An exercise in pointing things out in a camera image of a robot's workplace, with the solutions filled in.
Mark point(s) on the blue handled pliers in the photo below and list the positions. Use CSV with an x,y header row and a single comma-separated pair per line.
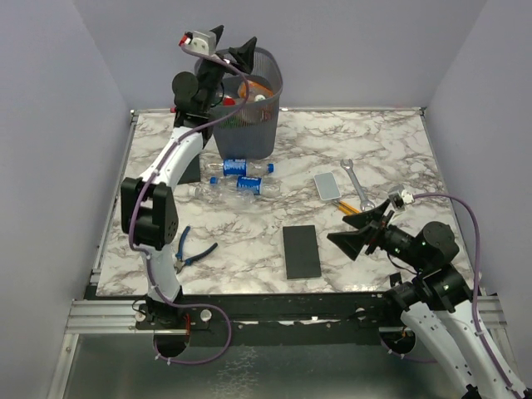
x,y
182,259

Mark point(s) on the crushed orange plastic bottle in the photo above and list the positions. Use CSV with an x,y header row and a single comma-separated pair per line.
x,y
257,91

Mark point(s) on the black block near centre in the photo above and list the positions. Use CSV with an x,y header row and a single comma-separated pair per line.
x,y
301,252

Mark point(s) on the green plastic bottle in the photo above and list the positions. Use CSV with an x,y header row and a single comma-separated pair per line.
x,y
231,122

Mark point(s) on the grey mesh waste bin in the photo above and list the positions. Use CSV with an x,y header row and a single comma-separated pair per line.
x,y
250,133

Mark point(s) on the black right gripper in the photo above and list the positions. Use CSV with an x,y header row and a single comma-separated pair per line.
x,y
373,230

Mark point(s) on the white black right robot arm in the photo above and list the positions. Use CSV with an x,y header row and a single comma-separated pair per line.
x,y
438,305

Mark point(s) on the silver wrench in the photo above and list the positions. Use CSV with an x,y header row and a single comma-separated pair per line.
x,y
365,203

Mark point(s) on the black block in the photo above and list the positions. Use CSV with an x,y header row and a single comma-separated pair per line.
x,y
192,173
301,252

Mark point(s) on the red label clear bottle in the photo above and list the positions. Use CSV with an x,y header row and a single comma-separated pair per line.
x,y
249,114

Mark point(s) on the pepsi bottle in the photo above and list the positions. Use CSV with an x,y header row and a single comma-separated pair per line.
x,y
261,186
240,167

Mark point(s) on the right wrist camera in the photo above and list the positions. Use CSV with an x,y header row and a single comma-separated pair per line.
x,y
400,197

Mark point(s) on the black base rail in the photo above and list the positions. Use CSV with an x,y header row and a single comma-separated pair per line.
x,y
247,319

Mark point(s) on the black block far left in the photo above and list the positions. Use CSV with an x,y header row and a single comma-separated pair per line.
x,y
192,173

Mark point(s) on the small orange juice bottle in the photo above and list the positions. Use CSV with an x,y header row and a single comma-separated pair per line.
x,y
265,114

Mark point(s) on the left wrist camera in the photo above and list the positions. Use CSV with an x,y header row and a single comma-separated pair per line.
x,y
201,43

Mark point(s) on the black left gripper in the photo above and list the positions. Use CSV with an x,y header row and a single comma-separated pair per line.
x,y
242,55

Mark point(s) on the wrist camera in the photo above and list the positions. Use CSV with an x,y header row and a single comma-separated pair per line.
x,y
201,43
400,197

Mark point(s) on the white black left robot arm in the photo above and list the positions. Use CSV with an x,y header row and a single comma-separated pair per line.
x,y
149,216

